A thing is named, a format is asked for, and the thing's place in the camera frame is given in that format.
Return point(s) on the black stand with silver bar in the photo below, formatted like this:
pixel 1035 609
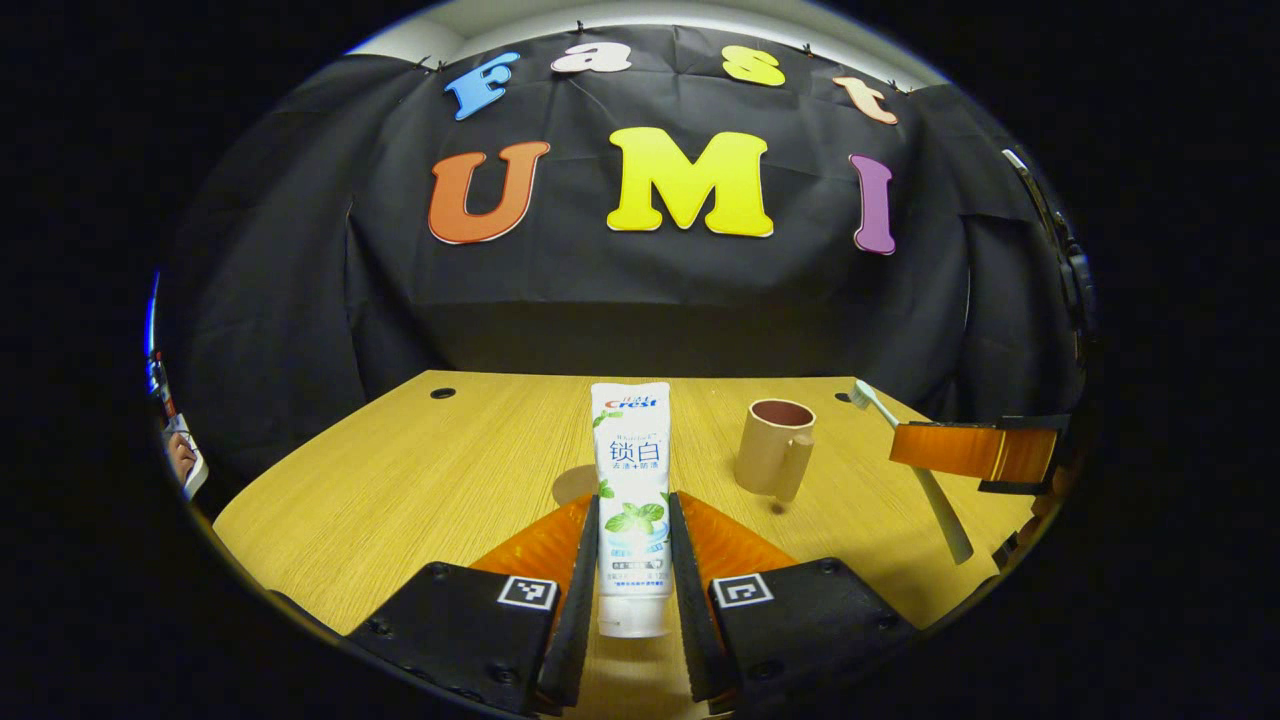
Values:
pixel 1075 270

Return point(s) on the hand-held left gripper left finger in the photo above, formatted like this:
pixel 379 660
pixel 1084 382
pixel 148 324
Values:
pixel 575 640

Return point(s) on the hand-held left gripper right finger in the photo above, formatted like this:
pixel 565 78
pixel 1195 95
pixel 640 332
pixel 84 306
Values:
pixel 690 630

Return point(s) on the black backdrop cloth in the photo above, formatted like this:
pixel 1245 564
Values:
pixel 650 300

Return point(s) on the wooden desktop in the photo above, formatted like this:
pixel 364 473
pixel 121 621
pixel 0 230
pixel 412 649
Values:
pixel 400 480

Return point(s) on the white toothbrush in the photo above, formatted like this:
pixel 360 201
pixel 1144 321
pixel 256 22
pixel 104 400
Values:
pixel 945 520

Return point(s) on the white toothpaste tube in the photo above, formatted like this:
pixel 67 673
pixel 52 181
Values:
pixel 632 470

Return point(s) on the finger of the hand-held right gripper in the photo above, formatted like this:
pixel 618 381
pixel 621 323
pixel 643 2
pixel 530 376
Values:
pixel 950 450

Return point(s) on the white side table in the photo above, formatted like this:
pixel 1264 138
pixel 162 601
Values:
pixel 192 470

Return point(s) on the beige cup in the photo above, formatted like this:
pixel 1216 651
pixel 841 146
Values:
pixel 765 450

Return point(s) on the lit blue screen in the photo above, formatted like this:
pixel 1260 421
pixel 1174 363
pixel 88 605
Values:
pixel 152 330

